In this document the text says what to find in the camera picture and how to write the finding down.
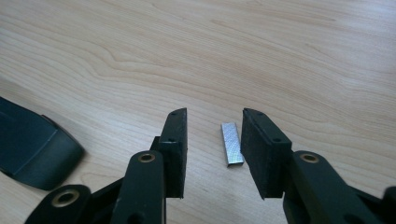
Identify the black stapler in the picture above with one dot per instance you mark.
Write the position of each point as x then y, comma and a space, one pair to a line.
34, 149

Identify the silver staple strip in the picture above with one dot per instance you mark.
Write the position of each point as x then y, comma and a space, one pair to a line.
232, 144

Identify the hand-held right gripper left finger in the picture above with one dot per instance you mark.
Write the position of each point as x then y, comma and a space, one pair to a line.
176, 149

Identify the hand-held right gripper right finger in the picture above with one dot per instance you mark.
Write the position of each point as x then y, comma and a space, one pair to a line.
264, 158

